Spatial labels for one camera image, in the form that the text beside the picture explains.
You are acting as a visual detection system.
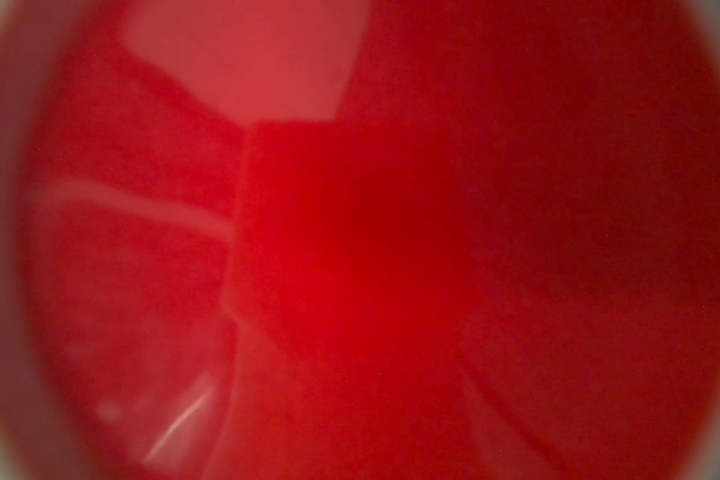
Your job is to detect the red mug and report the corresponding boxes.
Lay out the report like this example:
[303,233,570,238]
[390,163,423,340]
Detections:
[0,1,720,479]

